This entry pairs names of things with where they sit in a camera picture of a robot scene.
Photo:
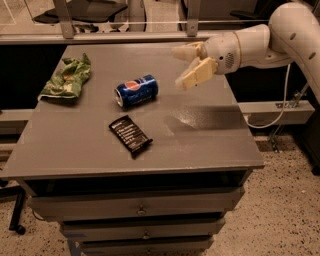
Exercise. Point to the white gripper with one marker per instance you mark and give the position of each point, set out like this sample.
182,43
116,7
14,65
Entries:
222,52

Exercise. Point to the blue pepsi can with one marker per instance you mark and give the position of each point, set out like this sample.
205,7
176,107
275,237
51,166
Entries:
136,91

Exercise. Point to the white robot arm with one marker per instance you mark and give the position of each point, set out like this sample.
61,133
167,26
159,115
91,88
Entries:
291,35

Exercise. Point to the black snack bar wrapper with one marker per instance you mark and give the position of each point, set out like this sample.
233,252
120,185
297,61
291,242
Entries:
130,135

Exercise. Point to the black chair behind glass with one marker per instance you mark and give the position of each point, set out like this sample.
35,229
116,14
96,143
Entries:
90,16

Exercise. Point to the grey drawer cabinet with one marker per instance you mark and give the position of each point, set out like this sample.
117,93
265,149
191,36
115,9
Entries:
136,166

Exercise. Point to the green chip bag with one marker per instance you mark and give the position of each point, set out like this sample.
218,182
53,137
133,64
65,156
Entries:
67,82

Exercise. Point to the bottom grey drawer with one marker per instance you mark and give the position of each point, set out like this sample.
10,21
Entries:
136,246

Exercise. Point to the grey drawer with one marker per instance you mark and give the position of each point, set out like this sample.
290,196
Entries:
136,246
136,204
143,229

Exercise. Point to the top grey drawer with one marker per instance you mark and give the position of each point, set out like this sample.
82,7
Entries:
136,204

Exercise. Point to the middle grey drawer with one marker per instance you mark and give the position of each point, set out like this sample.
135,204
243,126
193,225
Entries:
143,229

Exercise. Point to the black office chair base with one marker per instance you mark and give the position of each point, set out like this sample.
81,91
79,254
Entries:
16,193

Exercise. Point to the grey metal rail frame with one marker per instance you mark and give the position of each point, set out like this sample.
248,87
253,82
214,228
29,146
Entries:
142,19

